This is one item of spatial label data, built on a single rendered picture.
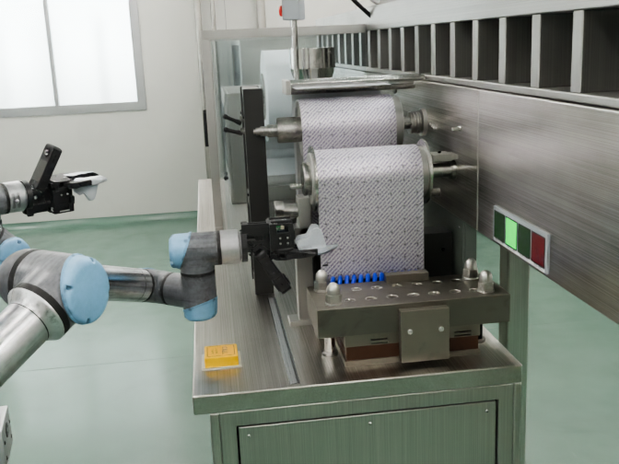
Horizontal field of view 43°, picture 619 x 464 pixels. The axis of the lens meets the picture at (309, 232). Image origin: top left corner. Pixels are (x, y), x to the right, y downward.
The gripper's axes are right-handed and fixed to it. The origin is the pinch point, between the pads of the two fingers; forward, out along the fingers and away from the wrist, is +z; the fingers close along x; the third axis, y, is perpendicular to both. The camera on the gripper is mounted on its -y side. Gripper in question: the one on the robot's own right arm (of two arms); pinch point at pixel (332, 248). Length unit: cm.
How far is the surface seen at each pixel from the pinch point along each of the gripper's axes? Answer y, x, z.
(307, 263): -5.3, 7.8, -4.7
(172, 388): -110, 178, -51
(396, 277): -6.0, -6.4, 13.0
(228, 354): -17.7, -12.7, -24.4
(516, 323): -27, 13, 49
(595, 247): 13, -60, 30
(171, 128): -26, 556, -58
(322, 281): -4.8, -8.3, -3.5
